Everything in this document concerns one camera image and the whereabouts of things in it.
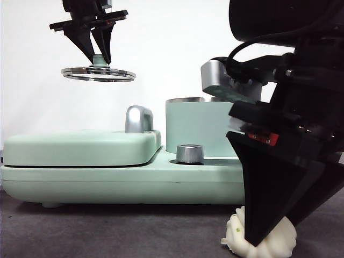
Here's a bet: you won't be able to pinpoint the glass pot lid green knob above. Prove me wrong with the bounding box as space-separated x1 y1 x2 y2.
61 53 137 83

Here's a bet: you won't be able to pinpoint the ridged white bun green dots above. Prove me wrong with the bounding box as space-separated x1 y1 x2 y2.
220 205 298 256

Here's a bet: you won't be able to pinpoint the silver control knob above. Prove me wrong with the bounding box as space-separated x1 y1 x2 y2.
176 144 204 164

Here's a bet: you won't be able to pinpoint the mint green griddle lid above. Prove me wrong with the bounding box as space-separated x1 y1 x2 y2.
3 130 162 167

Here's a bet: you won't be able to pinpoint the mint green breakfast machine base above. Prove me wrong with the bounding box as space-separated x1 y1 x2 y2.
0 146 247 209

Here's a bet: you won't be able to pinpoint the silver griddle lid handle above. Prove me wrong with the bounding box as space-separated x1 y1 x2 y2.
125 105 154 134

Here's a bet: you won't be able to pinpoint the black right camera cable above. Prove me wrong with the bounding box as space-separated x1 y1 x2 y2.
226 31 299 81

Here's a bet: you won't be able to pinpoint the mint green handled pot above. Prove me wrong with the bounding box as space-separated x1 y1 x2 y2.
165 101 243 159

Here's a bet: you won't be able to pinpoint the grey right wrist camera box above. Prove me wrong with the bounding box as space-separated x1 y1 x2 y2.
200 59 263 104

